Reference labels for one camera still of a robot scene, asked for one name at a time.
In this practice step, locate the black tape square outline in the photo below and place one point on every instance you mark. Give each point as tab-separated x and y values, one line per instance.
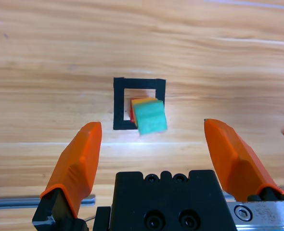
119	103

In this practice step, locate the red wooden block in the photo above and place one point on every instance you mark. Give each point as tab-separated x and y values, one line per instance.
132	115

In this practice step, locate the yellow wooden block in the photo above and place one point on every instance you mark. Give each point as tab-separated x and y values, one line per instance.
142	101

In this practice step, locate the green wooden block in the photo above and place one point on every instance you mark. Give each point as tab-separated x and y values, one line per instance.
151	118

